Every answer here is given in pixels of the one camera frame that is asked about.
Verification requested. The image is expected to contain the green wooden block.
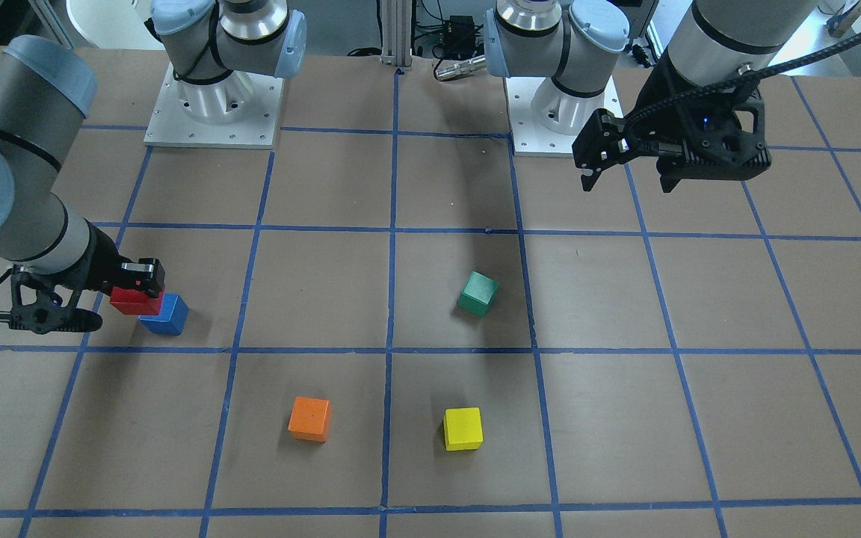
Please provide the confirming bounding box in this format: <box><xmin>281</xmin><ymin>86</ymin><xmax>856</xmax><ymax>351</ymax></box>
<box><xmin>457</xmin><ymin>271</ymin><xmax>499</xmax><ymax>317</ymax></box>

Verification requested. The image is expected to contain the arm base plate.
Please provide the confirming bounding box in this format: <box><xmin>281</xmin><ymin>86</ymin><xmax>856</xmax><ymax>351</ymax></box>
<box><xmin>143</xmin><ymin>68</ymin><xmax>286</xmax><ymax>150</ymax></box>
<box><xmin>504</xmin><ymin>76</ymin><xmax>623</xmax><ymax>158</ymax></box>

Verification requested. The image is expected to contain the yellow wooden block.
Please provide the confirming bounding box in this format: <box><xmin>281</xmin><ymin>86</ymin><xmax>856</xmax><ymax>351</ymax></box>
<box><xmin>443</xmin><ymin>406</ymin><xmax>483</xmax><ymax>452</ymax></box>

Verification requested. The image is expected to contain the aluminium frame post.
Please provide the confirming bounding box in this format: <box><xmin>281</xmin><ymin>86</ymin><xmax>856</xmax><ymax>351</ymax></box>
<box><xmin>378</xmin><ymin>0</ymin><xmax>415</xmax><ymax>71</ymax></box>

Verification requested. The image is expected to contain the red wooden block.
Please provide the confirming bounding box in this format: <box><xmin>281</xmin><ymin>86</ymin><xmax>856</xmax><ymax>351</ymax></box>
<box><xmin>110</xmin><ymin>287</ymin><xmax>165</xmax><ymax>316</ymax></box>

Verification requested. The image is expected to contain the blue wooden block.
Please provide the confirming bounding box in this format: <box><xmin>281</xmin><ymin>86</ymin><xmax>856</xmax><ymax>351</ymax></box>
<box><xmin>139</xmin><ymin>293</ymin><xmax>189</xmax><ymax>336</ymax></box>

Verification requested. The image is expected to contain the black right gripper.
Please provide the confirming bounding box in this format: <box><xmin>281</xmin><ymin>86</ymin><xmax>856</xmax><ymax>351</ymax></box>
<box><xmin>64</xmin><ymin>224</ymin><xmax>165</xmax><ymax>297</ymax></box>

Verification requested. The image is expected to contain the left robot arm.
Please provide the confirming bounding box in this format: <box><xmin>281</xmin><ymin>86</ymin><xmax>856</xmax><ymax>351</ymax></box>
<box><xmin>483</xmin><ymin>1</ymin><xmax>815</xmax><ymax>193</ymax></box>

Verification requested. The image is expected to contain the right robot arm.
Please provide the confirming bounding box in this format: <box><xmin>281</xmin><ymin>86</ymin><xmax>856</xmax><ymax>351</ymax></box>
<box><xmin>0</xmin><ymin>1</ymin><xmax>307</xmax><ymax>297</ymax></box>

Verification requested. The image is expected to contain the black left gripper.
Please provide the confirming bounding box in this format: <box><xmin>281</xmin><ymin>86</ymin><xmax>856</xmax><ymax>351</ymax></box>
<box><xmin>572</xmin><ymin>81</ymin><xmax>772</xmax><ymax>194</ymax></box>

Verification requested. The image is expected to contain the orange wooden block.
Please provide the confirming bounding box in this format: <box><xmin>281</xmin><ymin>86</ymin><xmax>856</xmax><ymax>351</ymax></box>
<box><xmin>287</xmin><ymin>396</ymin><xmax>333</xmax><ymax>443</ymax></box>

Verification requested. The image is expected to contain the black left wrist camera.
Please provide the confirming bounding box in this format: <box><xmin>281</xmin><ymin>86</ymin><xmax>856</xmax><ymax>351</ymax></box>
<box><xmin>677</xmin><ymin>96</ymin><xmax>772</xmax><ymax>182</ymax></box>

